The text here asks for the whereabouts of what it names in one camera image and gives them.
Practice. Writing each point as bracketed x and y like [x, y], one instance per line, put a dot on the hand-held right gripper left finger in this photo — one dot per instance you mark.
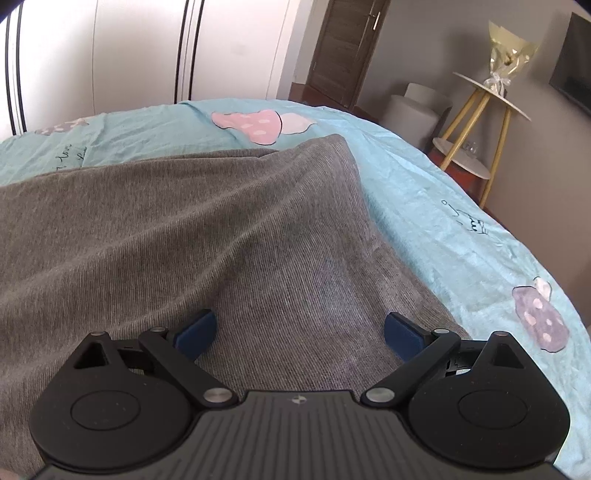
[198, 334]

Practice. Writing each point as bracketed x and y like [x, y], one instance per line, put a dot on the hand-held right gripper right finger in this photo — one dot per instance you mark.
[406, 337]

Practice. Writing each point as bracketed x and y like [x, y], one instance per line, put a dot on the grey pants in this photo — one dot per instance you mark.
[207, 230]

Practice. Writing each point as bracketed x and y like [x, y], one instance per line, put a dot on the light blue printed bed sheet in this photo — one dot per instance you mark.
[415, 194]

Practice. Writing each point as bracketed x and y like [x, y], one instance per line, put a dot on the small clear glasses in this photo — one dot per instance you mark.
[471, 148]

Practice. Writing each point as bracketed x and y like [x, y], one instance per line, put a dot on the white cylinder stool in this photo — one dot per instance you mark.
[411, 115]

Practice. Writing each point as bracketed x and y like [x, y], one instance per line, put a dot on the round side table wooden legs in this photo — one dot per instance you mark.
[494, 94]

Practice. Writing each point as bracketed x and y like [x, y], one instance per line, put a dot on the brown wooden door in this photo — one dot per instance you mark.
[346, 46]

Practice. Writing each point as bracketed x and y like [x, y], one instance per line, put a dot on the white wardrobe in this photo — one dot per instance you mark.
[115, 46]

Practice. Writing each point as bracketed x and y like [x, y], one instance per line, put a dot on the yellow wrapped bouquet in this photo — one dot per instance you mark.
[508, 48]

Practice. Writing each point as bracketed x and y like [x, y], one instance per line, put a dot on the black wall television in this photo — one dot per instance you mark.
[575, 64]

